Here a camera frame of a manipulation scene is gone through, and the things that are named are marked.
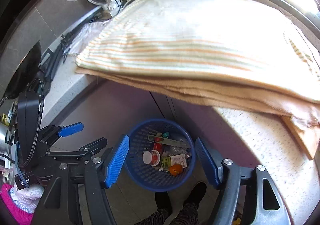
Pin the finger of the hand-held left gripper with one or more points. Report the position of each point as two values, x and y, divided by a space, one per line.
85 150
71 129

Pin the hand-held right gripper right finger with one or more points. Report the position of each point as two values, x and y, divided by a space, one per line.
207 162

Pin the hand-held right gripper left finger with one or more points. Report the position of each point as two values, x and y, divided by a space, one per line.
116 162

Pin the blue plastic basket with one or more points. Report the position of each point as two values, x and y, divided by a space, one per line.
140 172

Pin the clear plastic wrap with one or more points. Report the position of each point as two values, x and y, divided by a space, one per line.
180 151

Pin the orange tangerine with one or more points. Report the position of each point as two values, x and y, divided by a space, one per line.
175 169

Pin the red yogurt cup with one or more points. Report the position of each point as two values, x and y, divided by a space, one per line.
151 157

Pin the green milk carton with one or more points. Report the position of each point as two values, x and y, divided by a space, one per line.
167 162

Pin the white toothbrush package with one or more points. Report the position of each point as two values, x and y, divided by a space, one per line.
172 142

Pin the red snack packet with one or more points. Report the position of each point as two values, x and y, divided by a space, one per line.
158 145

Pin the person's left forearm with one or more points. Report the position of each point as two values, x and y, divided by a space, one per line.
15 205

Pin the person's right shoe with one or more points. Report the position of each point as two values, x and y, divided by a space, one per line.
195 192

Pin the person's shoe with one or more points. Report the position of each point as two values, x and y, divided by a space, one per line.
195 192
163 201

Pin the person's right leg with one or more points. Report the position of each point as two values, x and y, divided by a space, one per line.
186 215

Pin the person's leg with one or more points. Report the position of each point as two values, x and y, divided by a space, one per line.
155 218
186 215

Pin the person's left shoe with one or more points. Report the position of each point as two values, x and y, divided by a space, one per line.
163 201

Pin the tan towel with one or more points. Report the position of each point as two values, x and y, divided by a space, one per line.
200 95

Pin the person's left leg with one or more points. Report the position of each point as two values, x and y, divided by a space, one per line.
155 218

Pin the wooden board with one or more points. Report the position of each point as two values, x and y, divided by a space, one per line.
305 137

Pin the striped cloth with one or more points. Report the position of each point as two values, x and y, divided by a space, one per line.
187 40

